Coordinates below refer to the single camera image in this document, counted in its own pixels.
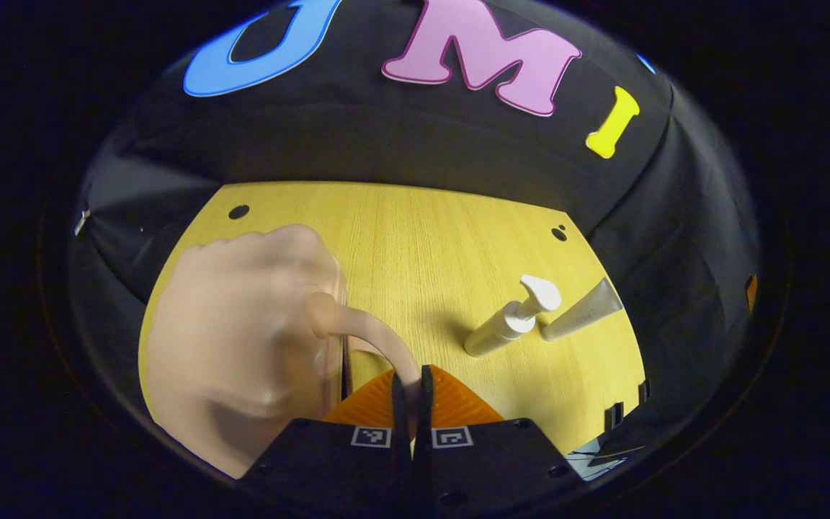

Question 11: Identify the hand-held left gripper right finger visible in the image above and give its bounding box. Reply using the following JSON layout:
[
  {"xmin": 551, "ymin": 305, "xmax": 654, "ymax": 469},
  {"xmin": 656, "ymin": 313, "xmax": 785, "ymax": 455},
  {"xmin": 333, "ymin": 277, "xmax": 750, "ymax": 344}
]
[{"xmin": 415, "ymin": 365, "xmax": 584, "ymax": 519}]

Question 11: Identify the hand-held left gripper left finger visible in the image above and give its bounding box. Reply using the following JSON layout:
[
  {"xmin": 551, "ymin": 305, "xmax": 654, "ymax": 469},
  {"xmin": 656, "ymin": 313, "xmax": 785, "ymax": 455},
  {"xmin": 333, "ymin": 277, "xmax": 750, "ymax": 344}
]
[{"xmin": 241, "ymin": 366, "xmax": 416, "ymax": 519}]

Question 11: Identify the white pump bottle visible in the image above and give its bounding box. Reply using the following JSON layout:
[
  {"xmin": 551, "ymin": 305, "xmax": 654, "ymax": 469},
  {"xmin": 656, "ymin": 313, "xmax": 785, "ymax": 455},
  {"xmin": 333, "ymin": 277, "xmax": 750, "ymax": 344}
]
[{"xmin": 463, "ymin": 274, "xmax": 562, "ymax": 358}]

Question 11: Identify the beige cream tube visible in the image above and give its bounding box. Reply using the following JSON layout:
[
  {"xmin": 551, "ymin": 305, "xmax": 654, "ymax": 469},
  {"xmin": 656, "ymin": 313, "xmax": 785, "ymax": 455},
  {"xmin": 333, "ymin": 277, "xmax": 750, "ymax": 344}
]
[{"xmin": 540, "ymin": 277, "xmax": 625, "ymax": 342}]

